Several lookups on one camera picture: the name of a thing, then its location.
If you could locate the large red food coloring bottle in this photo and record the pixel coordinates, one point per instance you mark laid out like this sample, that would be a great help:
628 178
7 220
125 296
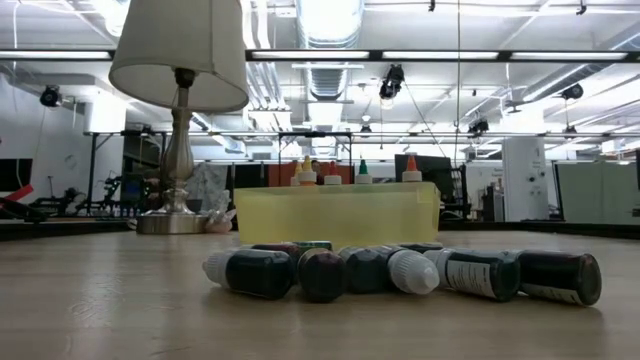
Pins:
332 179

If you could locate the large yellow food coloring bottle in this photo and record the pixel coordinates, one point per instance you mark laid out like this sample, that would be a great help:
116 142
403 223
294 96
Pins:
306 176

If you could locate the large orange food coloring bottle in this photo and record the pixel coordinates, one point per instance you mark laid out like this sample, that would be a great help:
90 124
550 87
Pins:
295 178

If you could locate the black background robot arm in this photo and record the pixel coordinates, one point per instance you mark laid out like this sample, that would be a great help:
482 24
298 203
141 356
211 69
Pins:
75 202

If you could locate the small maroon coloring bottle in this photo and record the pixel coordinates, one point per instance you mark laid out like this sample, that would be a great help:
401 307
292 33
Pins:
280 248

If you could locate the small dark red coloring bottle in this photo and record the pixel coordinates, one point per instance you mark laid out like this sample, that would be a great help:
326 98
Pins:
560 277

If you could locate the yellow translucent plastic tray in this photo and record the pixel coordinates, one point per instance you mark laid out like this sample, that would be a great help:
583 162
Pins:
340 215

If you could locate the crumpled clear plastic wrap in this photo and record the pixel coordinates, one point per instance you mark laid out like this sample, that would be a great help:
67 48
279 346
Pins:
220 222

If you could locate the grey draped cover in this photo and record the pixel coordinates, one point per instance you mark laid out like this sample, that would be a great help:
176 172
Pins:
210 185

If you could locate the black round ceiling fixture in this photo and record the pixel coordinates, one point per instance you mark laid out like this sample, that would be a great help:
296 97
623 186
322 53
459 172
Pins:
572 91
50 96
477 126

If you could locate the white-shaded silver table lamp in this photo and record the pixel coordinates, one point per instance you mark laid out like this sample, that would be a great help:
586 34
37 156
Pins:
180 50

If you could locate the white pillar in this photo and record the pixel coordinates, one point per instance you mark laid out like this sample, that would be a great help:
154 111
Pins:
525 175

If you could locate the grey-green room partition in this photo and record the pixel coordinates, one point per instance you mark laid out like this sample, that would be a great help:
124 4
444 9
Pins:
600 192

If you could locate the red bar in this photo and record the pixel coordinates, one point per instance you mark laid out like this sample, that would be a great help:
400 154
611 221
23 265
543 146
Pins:
17 193

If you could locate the black overhead camera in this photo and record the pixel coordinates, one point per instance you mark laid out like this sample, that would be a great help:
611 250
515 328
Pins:
392 82

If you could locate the black wall screen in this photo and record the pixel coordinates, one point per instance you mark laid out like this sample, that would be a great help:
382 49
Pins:
15 175

